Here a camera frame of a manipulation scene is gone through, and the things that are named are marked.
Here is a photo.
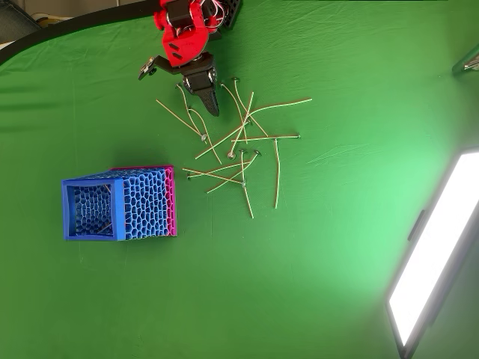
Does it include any green cloth with black rim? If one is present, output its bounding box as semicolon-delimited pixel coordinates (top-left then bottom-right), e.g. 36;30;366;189
0;0;479;359

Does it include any single thin cable tie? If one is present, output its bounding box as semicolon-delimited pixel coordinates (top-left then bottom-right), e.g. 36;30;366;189
272;137;281;209

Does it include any bright led light panel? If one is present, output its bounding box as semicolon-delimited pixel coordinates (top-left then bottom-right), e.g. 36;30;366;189
384;149;479;359

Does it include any metal stand pole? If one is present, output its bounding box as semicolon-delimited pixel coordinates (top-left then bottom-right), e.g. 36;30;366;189
451;46;479;78

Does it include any white and yellow object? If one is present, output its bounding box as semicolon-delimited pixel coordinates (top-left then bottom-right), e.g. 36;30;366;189
29;10;78;28

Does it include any red white servo cable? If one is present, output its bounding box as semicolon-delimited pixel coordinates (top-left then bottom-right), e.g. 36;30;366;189
189;0;226;27

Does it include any small wrist camera on bracket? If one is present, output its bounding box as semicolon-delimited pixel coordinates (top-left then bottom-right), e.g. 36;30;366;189
137;55;177;82

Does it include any blue and magenta mesh basket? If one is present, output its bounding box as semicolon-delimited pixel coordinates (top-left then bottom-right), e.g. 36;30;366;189
61;164;179;242

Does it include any grey chair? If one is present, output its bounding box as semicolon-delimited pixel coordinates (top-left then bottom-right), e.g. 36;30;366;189
0;0;42;44

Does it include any black perforated block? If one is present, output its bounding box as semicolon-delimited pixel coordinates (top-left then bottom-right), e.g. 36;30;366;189
219;0;243;31

